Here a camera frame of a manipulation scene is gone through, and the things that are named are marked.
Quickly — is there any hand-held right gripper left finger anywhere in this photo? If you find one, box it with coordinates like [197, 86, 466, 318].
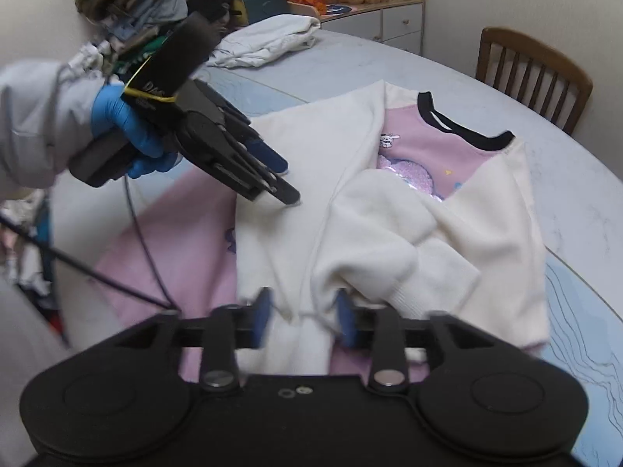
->
[115, 287, 274, 393]

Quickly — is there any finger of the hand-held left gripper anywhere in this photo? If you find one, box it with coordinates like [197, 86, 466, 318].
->
[222, 103, 290, 176]
[209, 142, 303, 206]

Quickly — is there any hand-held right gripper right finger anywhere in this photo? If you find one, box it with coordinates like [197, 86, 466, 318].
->
[336, 288, 493, 393]

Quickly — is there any pink and white sweatshirt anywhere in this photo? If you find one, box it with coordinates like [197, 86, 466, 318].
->
[94, 80, 552, 386]

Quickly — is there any person's left forearm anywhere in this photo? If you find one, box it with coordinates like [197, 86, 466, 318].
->
[0, 60, 106, 201]

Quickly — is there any person's left hand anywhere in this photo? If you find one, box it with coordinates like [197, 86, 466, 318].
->
[92, 84, 180, 180]

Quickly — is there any white folded garment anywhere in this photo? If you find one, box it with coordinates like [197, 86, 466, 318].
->
[208, 14, 322, 70]

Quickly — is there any teal box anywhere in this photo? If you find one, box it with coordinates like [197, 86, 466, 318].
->
[232, 0, 290, 26]

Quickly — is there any white drawer cabinet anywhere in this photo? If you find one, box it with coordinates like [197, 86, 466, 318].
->
[291, 0, 427, 57]

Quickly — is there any wooden chair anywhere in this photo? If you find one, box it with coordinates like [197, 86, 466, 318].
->
[475, 26, 595, 138]

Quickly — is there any black cable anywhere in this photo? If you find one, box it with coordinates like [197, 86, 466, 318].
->
[0, 214, 176, 312]
[123, 174, 182, 313]

